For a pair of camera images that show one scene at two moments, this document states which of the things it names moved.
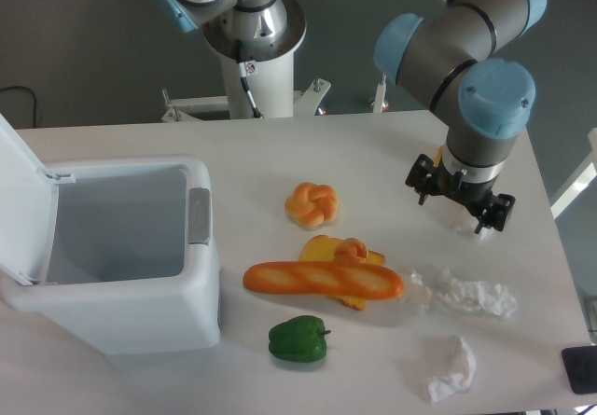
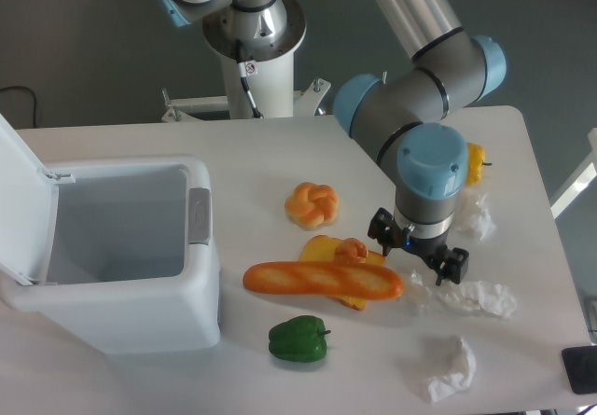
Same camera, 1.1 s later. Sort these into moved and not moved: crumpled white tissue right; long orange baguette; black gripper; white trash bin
Moved: black gripper
Not moved: white trash bin; long orange baguette; crumpled white tissue right
